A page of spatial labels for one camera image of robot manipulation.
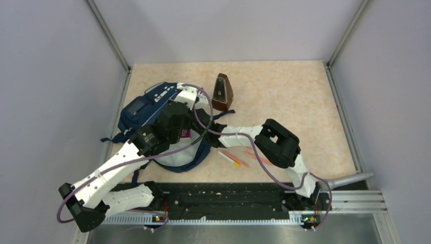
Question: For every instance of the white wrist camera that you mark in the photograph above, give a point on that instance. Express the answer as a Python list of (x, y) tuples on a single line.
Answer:
[(186, 95), (201, 101)]

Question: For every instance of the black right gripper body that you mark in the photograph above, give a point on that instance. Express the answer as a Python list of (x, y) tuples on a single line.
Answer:
[(206, 132)]

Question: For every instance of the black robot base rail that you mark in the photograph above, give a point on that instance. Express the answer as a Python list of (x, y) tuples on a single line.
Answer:
[(233, 201)]

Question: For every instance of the brown wooden metronome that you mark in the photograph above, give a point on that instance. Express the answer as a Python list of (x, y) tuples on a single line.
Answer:
[(222, 93)]

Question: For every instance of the white yellow-tipped pen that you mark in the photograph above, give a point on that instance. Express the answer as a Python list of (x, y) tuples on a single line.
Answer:
[(229, 159)]

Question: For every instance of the grey metal tube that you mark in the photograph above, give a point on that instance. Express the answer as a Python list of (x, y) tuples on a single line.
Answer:
[(331, 184)]

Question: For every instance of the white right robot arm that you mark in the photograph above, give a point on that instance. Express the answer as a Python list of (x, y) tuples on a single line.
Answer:
[(278, 145)]

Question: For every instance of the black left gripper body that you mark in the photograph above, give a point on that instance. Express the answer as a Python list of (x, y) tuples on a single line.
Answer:
[(176, 136)]

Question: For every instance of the purple colourful children's book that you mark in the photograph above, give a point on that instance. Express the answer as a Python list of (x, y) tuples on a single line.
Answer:
[(185, 134)]

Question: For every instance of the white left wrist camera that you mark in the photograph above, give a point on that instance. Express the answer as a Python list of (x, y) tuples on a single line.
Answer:
[(186, 95)]

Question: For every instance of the pink pen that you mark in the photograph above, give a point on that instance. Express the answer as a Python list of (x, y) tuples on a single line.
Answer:
[(236, 159), (263, 160)]

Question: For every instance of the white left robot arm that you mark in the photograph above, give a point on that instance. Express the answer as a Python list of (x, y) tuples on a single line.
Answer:
[(91, 200)]

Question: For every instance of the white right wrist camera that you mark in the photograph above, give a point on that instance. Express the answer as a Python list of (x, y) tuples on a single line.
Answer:
[(201, 101)]

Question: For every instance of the navy blue student backpack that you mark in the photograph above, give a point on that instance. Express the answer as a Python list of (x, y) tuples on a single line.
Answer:
[(144, 110)]

